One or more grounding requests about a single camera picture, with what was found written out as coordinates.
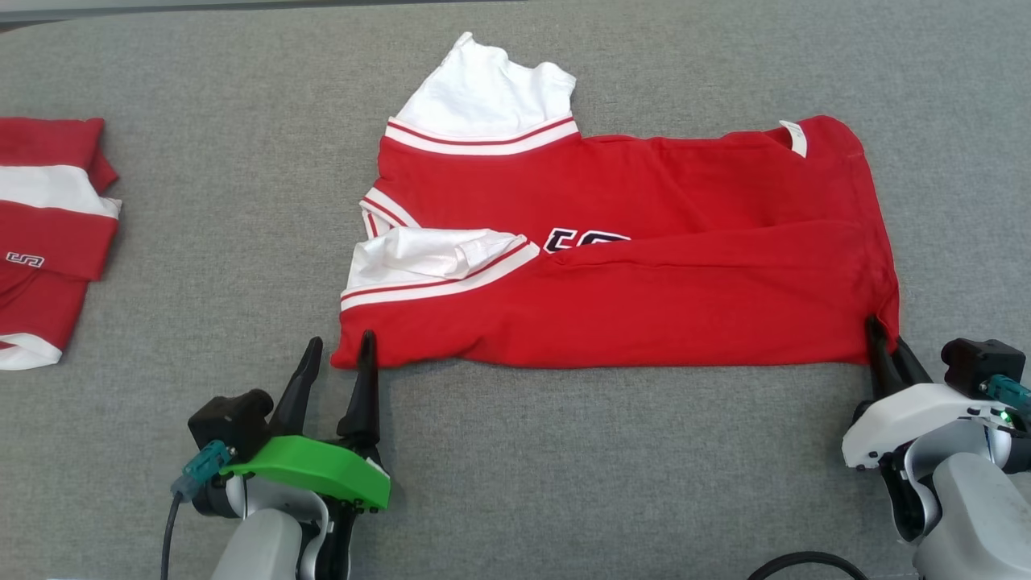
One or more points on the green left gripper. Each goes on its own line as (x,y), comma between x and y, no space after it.
(322,471)

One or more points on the red white jersey shirt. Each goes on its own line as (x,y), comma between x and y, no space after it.
(644,306)

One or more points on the teal left camera connector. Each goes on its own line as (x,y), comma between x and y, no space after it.
(201,471)

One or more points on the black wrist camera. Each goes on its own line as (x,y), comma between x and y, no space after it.
(979,362)
(229,423)

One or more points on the teal camera connector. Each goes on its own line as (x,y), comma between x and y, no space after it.
(201,471)
(1011,392)

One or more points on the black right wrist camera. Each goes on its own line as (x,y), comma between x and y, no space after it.
(979,362)

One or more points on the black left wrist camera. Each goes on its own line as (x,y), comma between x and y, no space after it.
(229,423)

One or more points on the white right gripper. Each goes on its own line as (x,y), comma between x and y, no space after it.
(910,419)

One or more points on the teal right camera connector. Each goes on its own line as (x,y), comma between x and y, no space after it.
(1011,392)

